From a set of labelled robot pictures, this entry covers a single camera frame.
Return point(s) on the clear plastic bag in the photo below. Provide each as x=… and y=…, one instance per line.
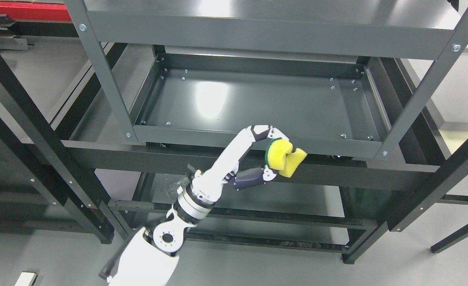
x=174, y=185

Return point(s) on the yellow green sponge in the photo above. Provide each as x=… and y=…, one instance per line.
x=282, y=156

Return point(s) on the black metal shelf rack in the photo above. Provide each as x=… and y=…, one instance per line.
x=62, y=184

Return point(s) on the grey metal shelf unit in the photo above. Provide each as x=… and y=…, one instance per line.
x=339, y=77

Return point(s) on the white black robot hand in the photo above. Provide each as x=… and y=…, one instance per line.
x=210, y=184

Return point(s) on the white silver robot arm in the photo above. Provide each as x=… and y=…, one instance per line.
x=150, y=256

